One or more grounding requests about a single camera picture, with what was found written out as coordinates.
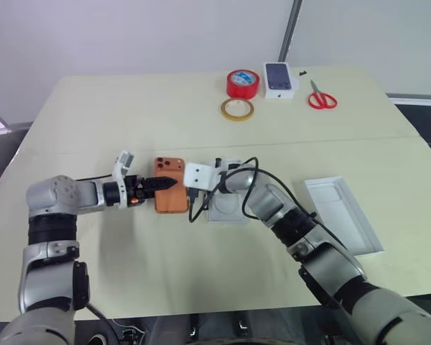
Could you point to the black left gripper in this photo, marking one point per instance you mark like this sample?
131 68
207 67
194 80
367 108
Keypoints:
134 190

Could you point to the white phone box base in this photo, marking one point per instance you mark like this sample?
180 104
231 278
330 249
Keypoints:
226 210

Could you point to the grey vertical frame post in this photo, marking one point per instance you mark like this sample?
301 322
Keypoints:
291 28

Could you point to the orange phone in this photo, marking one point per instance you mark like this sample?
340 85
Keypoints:
170 201

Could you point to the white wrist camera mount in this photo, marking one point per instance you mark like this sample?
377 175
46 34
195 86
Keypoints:
200 176
124 161

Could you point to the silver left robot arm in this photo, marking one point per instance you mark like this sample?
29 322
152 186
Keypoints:
57 194

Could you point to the white box with phone print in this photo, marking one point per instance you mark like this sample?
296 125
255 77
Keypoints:
280 81

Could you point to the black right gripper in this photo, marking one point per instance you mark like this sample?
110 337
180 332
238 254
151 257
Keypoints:
193 194

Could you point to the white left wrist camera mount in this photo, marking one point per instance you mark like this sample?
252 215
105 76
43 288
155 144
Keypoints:
124 161

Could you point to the white phone box lid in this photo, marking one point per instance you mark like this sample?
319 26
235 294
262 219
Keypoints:
345 215

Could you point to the red tape roll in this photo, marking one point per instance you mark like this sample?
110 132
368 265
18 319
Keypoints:
243 85

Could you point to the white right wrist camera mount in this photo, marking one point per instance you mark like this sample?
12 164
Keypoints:
200 176

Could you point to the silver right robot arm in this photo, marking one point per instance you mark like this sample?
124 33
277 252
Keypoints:
327 258

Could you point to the clear yellowish tape roll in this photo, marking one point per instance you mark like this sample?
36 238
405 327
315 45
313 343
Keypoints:
224 109

